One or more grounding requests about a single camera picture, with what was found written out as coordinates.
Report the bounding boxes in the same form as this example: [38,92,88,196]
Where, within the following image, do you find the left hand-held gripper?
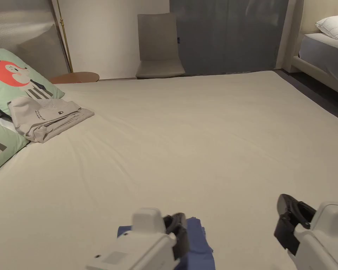
[86,207,191,270]

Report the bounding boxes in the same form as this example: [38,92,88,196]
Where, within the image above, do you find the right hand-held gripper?
[273,194,338,270]

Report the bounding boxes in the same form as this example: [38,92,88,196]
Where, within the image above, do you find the dark blue shirt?
[117,217,216,270]

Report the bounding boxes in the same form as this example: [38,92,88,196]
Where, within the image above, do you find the bed with beige sheet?
[0,70,338,270]

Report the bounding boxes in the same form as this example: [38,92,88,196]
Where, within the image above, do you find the cream bed with grey mattress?
[290,0,338,99]

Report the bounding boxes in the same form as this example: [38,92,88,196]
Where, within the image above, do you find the folded beige garment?
[7,97,95,144]

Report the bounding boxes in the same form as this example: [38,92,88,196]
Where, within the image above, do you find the round wooden side table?
[49,72,100,84]

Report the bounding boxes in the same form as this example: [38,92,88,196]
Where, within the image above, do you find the grey upholstered chair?
[136,13,186,79]

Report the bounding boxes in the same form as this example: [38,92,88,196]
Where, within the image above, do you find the green pillow with striped print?
[0,117,31,179]

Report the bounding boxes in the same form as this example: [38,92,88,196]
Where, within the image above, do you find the white pillow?
[315,15,338,40]

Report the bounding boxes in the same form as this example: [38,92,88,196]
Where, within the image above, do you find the brass floor lamp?
[55,0,74,73]

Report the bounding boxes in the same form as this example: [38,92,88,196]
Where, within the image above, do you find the green pillow with fox print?
[0,48,65,116]

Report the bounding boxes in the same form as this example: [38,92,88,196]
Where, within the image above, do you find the grey padded headboard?
[0,0,58,54]

